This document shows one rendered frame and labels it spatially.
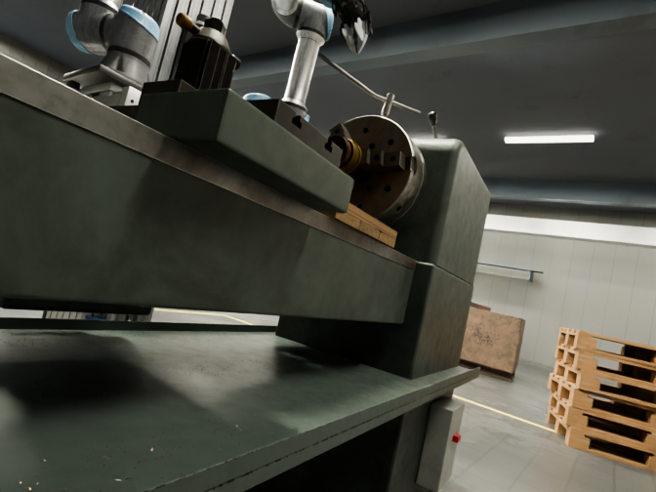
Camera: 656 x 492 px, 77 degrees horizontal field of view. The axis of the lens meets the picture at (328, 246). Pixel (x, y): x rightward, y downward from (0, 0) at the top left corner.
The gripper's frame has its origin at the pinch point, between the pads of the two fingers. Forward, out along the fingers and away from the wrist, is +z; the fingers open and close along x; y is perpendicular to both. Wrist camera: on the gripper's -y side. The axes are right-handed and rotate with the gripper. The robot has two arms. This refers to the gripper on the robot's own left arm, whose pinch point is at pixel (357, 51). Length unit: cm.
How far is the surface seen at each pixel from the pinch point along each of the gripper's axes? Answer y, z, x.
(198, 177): 57, 57, 1
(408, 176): -9.4, 35.0, 7.2
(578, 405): -268, 127, 36
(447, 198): -26.0, 37.6, 13.0
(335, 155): 35, 47, 8
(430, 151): -24.9, 22.5, 10.3
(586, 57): -380, -206, 105
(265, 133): 55, 53, 9
